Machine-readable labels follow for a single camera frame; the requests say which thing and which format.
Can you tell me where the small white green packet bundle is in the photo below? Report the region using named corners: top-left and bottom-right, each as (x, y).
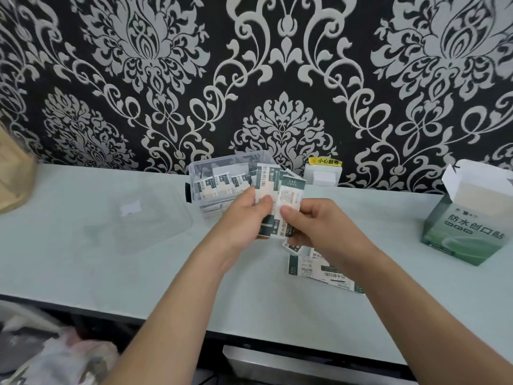
top-left (254, 163), bottom-right (307, 240)

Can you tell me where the pile of white green packets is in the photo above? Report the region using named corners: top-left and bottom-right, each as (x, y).
top-left (280, 236), bottom-right (366, 295)

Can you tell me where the green white cardboard carton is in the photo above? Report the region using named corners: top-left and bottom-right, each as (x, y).
top-left (421, 159), bottom-right (513, 267)

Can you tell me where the white wall socket yellow label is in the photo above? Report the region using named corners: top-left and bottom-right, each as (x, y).
top-left (304, 157), bottom-right (344, 187)

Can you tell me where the clear plastic box lid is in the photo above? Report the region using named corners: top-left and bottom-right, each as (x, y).
top-left (80, 188), bottom-right (194, 258)

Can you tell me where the person's right hand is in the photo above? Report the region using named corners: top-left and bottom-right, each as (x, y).
top-left (279, 198), bottom-right (384, 278)

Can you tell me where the person's left forearm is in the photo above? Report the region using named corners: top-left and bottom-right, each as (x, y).
top-left (102, 248), bottom-right (229, 385)

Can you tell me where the person's right forearm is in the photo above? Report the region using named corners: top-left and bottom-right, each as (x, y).
top-left (352, 254), bottom-right (513, 385)

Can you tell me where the crumpled plastic bag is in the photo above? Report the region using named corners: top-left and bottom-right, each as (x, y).
top-left (0, 300), bottom-right (119, 385)

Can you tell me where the person's left hand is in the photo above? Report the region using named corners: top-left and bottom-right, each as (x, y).
top-left (200, 186), bottom-right (275, 274)

